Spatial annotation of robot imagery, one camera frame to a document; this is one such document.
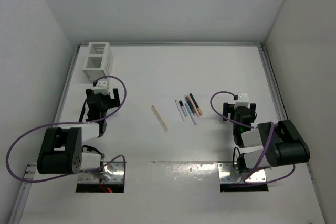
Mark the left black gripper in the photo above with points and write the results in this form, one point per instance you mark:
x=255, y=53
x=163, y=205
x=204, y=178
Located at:
x=112, y=102

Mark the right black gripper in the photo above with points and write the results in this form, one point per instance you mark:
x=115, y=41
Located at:
x=228, y=108

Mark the black gold makeup pencil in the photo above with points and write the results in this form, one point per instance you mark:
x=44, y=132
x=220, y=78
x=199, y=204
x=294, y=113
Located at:
x=196, y=105

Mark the lavender white makeup stick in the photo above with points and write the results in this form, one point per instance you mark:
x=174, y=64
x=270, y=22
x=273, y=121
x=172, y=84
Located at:
x=191, y=114

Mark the dark teal makeup pen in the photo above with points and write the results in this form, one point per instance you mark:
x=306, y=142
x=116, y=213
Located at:
x=190, y=105

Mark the clear tube black cap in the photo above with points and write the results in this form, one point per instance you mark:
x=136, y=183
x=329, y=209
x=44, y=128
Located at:
x=183, y=108

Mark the tan and white pencil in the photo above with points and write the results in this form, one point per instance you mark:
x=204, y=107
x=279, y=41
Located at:
x=159, y=118

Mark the thin white liner pen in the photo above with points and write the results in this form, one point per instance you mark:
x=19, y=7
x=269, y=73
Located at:
x=180, y=110

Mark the pink makeup stick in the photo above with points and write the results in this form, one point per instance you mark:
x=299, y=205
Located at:
x=193, y=105

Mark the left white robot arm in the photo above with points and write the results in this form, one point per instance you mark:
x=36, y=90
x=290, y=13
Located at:
x=61, y=149

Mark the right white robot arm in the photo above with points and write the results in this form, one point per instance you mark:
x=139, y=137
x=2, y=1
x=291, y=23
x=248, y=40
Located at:
x=284, y=144

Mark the white two-slot organizer box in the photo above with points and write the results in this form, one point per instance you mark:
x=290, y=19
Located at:
x=98, y=61

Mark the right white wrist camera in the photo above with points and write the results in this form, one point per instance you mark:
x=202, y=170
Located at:
x=241, y=99

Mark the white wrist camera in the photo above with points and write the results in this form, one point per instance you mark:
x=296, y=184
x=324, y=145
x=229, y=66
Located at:
x=102, y=87
x=241, y=99

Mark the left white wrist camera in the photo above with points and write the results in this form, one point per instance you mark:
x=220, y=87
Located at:
x=102, y=87

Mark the right aluminium frame rail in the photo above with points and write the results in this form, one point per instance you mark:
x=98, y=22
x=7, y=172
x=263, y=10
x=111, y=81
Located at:
x=272, y=83

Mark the aluminium frame rail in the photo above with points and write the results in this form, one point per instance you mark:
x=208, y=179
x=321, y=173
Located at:
x=31, y=169
x=193, y=43
x=272, y=83

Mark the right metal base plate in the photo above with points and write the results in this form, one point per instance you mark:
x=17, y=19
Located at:
x=229, y=174

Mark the metal base plate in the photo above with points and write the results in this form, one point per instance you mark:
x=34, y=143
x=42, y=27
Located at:
x=110, y=174
x=229, y=174

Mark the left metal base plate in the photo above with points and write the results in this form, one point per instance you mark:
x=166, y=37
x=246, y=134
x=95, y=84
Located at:
x=110, y=174

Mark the back aluminium frame rail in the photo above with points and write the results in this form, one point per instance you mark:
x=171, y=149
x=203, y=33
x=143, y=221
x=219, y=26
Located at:
x=193, y=43

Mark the left aluminium frame rail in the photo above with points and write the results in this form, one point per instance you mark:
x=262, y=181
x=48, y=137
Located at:
x=31, y=169

